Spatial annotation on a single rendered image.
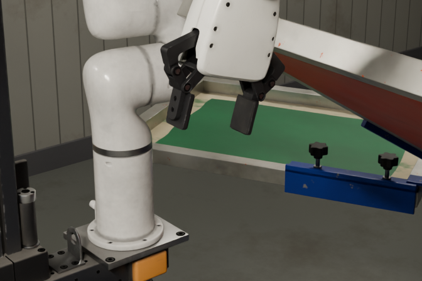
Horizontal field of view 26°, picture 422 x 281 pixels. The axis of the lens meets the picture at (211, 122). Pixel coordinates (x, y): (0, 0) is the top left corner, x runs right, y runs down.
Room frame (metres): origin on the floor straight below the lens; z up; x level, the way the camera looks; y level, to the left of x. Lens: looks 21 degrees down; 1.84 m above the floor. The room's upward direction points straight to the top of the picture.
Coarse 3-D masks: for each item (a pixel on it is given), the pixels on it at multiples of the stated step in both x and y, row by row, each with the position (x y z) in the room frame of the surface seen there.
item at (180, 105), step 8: (176, 72) 0.90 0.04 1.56; (176, 80) 0.90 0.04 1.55; (184, 80) 0.91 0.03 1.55; (176, 88) 0.91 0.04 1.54; (176, 96) 0.91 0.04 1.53; (184, 96) 0.91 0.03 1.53; (192, 96) 0.90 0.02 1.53; (176, 104) 0.91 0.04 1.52; (184, 104) 0.91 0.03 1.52; (192, 104) 0.91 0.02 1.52; (168, 112) 0.91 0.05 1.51; (176, 112) 0.90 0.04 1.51; (184, 112) 0.90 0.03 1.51; (168, 120) 0.92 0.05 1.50; (176, 120) 0.91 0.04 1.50; (184, 120) 0.90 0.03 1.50; (184, 128) 0.90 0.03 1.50
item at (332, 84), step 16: (288, 64) 1.21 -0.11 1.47; (304, 64) 1.12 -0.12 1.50; (304, 80) 1.33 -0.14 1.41; (320, 80) 1.22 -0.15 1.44; (336, 80) 1.13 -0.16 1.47; (336, 96) 1.34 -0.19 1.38; (352, 96) 1.22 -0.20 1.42; (368, 96) 1.13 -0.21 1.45; (368, 112) 1.35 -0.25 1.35; (384, 112) 1.23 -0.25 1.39; (400, 112) 1.14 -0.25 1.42; (400, 128) 1.35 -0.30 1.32; (416, 128) 1.24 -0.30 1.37; (416, 144) 1.51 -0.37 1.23
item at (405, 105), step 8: (352, 80) 1.05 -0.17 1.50; (368, 88) 1.05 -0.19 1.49; (376, 88) 1.02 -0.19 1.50; (376, 96) 1.09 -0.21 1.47; (384, 96) 1.05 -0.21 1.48; (392, 96) 1.01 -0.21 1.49; (400, 96) 0.98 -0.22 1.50; (392, 104) 1.09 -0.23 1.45; (400, 104) 1.06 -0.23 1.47; (408, 104) 1.02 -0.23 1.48; (416, 104) 0.98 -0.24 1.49; (408, 112) 1.10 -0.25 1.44; (416, 112) 1.06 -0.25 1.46; (416, 120) 1.14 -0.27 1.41
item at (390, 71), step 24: (192, 0) 1.26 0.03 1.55; (288, 24) 1.10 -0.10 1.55; (288, 48) 1.08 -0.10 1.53; (312, 48) 1.05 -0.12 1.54; (336, 48) 1.03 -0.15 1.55; (360, 48) 1.00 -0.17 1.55; (336, 72) 1.05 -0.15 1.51; (360, 72) 0.98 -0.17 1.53; (384, 72) 0.96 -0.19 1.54; (408, 72) 0.94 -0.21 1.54; (408, 96) 0.95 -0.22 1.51
